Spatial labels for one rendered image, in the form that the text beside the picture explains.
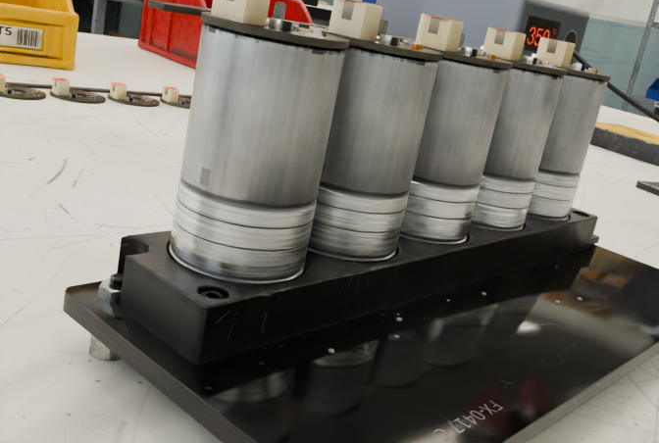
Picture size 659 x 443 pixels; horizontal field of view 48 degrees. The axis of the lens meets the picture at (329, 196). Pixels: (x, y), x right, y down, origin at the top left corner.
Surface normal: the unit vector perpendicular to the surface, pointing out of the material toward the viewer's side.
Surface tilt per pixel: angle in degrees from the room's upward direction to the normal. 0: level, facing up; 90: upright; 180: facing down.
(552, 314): 0
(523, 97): 90
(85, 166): 0
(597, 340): 0
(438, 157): 90
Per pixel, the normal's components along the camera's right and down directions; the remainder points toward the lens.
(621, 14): -0.77, 0.02
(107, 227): 0.19, -0.95
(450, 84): -0.18, 0.23
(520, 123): 0.08, 0.28
